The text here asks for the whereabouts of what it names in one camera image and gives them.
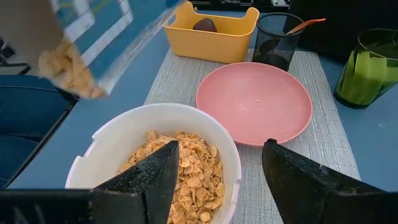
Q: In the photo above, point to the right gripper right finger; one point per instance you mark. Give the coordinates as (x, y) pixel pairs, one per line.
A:
(304, 186)

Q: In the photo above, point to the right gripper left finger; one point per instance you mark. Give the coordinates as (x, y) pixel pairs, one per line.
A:
(155, 186)

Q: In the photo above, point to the blue cereal box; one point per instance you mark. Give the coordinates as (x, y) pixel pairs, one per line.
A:
(102, 34)

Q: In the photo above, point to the dark red plum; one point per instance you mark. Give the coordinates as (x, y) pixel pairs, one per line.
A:
(205, 25)

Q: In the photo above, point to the corn flakes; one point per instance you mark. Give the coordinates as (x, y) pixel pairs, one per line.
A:
(199, 174)

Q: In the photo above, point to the grey woven placemat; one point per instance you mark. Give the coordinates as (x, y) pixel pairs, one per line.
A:
(329, 146)

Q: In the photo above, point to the white bowl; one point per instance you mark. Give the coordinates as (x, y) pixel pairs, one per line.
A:
(124, 140)

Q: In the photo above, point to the pink plate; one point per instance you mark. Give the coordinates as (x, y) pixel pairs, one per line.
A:
(255, 102)

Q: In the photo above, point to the green glass cup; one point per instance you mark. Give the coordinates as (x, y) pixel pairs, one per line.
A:
(367, 74)

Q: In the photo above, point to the black mesh utensil cup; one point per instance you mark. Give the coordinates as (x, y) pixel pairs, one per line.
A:
(273, 46)

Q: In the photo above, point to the yellow plastic bin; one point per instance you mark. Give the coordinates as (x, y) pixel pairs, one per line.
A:
(211, 46)

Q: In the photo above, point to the black metal table frame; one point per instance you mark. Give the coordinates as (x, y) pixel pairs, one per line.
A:
(43, 143)

